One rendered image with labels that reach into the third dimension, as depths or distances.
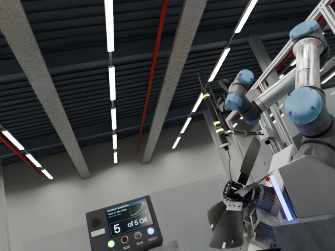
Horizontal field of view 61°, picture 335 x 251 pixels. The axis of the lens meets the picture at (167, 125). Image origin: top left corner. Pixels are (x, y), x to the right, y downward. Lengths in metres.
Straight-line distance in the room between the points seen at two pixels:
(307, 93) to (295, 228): 0.45
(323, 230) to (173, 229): 6.39
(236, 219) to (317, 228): 0.78
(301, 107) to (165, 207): 6.38
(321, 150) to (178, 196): 6.38
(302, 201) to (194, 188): 6.42
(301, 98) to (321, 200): 0.34
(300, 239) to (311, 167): 0.23
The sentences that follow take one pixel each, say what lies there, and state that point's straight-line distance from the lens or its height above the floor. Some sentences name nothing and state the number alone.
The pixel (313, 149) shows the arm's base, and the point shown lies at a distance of 1.12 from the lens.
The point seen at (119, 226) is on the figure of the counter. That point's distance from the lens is 1.16.
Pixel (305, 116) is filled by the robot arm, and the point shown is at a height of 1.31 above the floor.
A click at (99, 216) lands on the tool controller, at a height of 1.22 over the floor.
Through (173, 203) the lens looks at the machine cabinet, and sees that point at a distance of 7.30.
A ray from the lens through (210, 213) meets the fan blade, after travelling 2.03.
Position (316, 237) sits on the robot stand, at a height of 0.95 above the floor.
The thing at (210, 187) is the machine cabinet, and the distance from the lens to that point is 7.60.
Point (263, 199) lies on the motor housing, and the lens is 1.76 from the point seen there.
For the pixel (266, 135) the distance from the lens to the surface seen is 2.27.
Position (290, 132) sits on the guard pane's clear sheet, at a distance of 2.43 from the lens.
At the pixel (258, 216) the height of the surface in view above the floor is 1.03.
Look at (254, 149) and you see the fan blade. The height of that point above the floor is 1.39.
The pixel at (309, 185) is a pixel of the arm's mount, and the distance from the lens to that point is 1.07.
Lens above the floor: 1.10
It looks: 19 degrees up
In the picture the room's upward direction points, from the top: 18 degrees counter-clockwise
